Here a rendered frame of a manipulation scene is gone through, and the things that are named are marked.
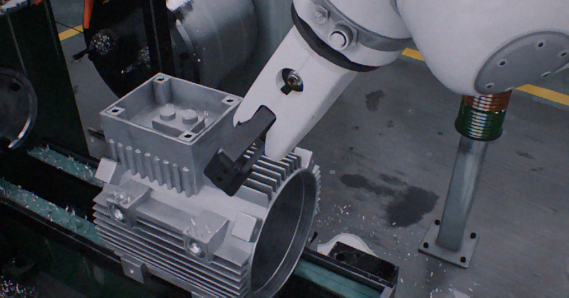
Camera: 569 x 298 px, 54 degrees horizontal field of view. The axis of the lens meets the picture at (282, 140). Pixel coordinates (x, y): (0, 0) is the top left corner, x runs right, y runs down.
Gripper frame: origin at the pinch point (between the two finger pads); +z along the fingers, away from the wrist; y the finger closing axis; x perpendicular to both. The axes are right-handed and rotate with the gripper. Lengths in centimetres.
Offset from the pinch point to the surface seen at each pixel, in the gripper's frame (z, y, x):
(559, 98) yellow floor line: 91, 242, -81
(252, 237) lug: 8.9, -0.8, -5.2
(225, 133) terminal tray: 8.9, 7.0, 4.2
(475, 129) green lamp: 4.9, 33.0, -18.7
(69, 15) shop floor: 237, 193, 170
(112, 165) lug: 16.8, -0.5, 11.3
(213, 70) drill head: 27.3, 31.5, 16.5
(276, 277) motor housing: 21.3, 5.8, -10.9
